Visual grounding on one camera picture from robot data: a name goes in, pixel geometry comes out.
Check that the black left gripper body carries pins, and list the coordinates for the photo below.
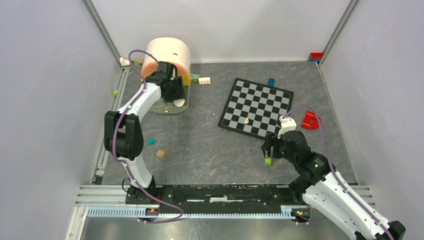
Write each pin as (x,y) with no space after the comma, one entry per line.
(176,90)

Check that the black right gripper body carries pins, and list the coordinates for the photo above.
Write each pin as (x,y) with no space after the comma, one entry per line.
(278,150)

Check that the yellow drawer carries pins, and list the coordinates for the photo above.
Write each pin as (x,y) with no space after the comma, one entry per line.
(187,81)

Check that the grey green bottom drawer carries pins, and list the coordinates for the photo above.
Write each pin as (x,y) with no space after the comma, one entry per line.
(168,108)

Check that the small green cube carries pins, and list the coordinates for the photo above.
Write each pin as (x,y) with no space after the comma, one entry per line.
(268,161)

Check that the black grey chessboard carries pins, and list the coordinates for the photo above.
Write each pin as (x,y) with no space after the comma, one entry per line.
(261,104)

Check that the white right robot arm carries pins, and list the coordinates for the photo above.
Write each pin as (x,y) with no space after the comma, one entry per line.
(322,187)

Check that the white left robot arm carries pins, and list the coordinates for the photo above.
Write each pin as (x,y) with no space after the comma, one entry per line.
(123,136)

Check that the green toy block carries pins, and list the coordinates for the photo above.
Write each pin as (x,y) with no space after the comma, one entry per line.
(194,78)

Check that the red letter D toy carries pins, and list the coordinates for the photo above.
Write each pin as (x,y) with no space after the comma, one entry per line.
(311,121)

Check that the white lego brick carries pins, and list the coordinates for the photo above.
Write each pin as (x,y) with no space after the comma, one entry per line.
(204,80)

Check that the white round drawer organizer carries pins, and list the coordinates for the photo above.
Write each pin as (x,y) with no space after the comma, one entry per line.
(167,49)

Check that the small teal cube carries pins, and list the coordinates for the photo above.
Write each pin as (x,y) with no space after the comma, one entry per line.
(151,141)

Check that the blue lego brick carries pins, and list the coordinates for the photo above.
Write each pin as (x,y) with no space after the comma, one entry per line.
(271,82)

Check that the small wooden cube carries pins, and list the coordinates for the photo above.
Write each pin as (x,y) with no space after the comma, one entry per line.
(161,154)

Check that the red blue bricks corner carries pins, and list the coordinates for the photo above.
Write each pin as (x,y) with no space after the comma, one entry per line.
(315,57)

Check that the black mounting rail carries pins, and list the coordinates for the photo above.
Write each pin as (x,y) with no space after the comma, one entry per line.
(234,199)

